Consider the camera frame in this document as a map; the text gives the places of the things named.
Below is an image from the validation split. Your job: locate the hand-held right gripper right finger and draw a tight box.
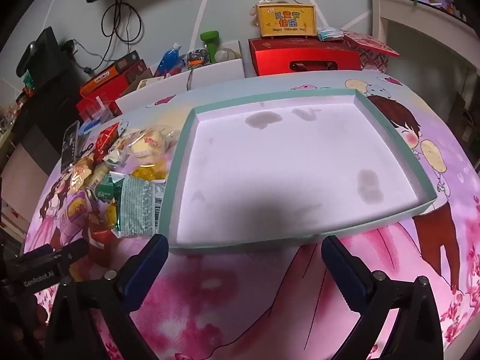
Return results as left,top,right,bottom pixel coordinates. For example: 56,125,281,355
321,235,446,360

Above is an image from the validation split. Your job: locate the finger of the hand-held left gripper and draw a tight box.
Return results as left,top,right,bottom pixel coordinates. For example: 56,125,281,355
49,237,91,269

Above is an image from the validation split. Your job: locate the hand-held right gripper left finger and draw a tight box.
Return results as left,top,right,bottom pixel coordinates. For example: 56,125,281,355
45,233,170,360

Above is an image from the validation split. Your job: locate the clear green-edged snack packet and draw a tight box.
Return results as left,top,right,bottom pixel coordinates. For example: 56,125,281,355
114,174,166,238

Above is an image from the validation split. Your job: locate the dark green snack packet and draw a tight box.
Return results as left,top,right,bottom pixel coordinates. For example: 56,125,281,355
93,172,125,202

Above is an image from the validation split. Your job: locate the pile of snack packets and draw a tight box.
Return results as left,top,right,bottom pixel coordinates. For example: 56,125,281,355
64,122,181,282

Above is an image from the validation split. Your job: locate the teal-rimmed white cardboard tray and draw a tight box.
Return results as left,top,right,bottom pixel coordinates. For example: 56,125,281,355
157,88,437,257

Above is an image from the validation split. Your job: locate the black smartphone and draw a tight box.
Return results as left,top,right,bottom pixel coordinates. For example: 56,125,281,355
61,121,80,175

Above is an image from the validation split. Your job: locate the blue white pack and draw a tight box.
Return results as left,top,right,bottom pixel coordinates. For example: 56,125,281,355
78,119,103,136

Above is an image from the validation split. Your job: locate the clear plastic box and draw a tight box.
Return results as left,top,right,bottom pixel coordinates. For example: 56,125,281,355
80,95,113,124

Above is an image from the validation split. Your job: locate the plain red box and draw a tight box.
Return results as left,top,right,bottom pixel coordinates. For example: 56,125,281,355
77,95,123,119

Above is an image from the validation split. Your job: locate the orange cardboard box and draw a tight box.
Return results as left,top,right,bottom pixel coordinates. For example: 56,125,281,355
80,64,121,96

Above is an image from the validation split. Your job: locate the small cream carton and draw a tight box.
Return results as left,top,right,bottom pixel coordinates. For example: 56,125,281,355
137,78,166,91

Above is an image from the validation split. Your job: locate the black electronic device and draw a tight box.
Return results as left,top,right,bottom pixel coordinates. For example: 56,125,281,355
15,26,81,94

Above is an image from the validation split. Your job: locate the white cardboard storage box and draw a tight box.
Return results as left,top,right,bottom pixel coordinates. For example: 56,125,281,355
115,39,245,112

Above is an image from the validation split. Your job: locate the blue water bottle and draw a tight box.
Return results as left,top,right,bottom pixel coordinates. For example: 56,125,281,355
155,43,183,78

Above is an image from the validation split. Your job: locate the colourful toy bundle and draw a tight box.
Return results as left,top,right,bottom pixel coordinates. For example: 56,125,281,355
187,49,211,70

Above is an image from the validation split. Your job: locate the large red gift box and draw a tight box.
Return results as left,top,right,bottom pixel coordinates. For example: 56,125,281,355
248,37,364,77

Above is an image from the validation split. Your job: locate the red patterned paper box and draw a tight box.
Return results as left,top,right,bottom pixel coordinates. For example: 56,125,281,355
341,30,400,74

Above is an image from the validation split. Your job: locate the light blue tissue pack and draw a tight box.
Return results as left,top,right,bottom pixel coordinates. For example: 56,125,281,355
317,26,344,43

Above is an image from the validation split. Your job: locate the green dumbbell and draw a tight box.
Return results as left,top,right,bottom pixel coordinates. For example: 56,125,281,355
200,30,222,63

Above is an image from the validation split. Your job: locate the white shelf unit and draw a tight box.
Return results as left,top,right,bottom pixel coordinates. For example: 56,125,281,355
371,0,480,94

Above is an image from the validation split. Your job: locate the yellow gift box with handle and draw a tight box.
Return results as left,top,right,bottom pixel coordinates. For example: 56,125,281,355
255,0,318,40

